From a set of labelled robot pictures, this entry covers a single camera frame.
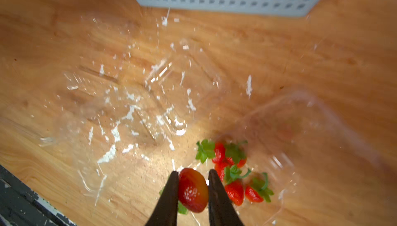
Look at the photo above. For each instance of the red strawberry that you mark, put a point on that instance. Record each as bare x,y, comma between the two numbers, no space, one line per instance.
193,191

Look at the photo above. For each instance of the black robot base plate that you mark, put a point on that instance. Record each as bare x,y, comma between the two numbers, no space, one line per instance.
21,206

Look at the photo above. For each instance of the clear clamshell container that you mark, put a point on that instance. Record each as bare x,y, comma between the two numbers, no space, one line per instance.
309,166
105,137

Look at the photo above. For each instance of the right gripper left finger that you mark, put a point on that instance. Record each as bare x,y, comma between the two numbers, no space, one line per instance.
166,210

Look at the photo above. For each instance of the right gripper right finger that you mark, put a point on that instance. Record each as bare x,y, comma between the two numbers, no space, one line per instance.
221,211

